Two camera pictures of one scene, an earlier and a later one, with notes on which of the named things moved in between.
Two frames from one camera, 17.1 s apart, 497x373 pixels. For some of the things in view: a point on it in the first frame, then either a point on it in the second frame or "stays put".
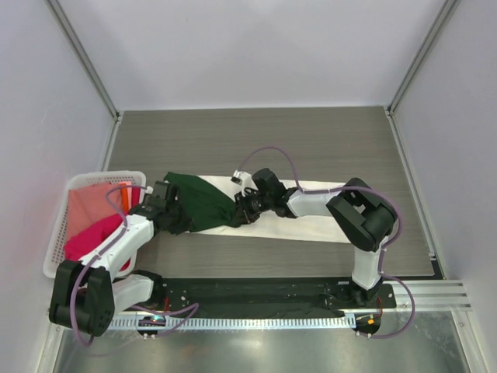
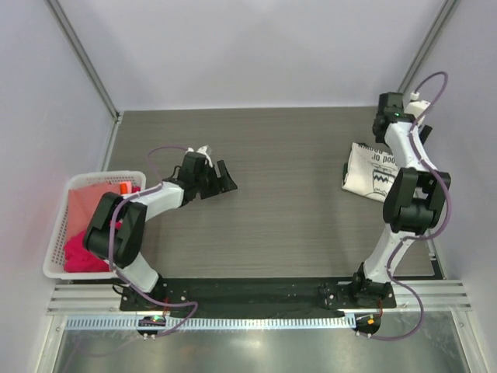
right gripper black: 246,215 -> 425,134
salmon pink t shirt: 88,205 stays put
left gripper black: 185,224 -> 227,183
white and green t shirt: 209,207 -> 370,172
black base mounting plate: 189,296 stays put
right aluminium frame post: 425,49 stays put
